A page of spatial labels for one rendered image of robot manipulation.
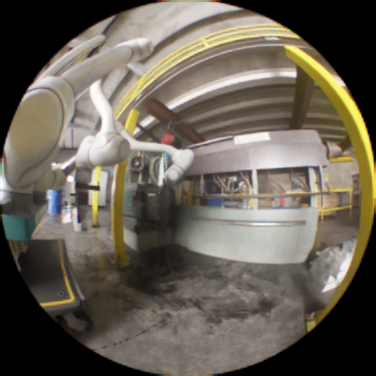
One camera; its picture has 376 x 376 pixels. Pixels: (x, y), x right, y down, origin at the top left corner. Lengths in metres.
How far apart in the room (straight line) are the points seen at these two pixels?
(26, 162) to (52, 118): 0.07
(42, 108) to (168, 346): 0.81
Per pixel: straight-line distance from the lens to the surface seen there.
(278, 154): 1.40
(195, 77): 1.53
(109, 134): 0.43
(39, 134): 0.20
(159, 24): 5.06
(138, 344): 0.73
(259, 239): 1.29
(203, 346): 0.72
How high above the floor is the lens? 0.68
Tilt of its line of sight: 6 degrees up
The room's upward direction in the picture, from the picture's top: 2 degrees clockwise
